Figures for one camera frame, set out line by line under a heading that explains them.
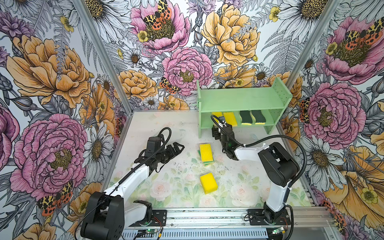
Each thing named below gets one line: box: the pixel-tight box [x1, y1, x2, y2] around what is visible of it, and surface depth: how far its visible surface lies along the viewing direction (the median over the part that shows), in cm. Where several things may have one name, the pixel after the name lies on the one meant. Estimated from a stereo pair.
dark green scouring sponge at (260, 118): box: [251, 110, 266, 125], surface depth 102 cm
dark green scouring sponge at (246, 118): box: [239, 110, 253, 126], surface depth 102 cm
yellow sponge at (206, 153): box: [199, 143, 214, 162], surface depth 94 cm
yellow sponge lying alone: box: [200, 172, 218, 195], surface depth 84 cm
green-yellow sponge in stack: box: [202, 160, 215, 167], surface depth 93 cm
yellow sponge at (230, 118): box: [223, 112, 238, 127], surface depth 100 cm
